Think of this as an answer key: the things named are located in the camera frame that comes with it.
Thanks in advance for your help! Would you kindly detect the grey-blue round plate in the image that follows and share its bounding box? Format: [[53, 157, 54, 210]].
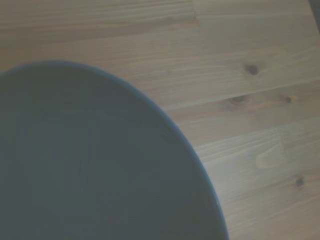
[[0, 59, 230, 240]]

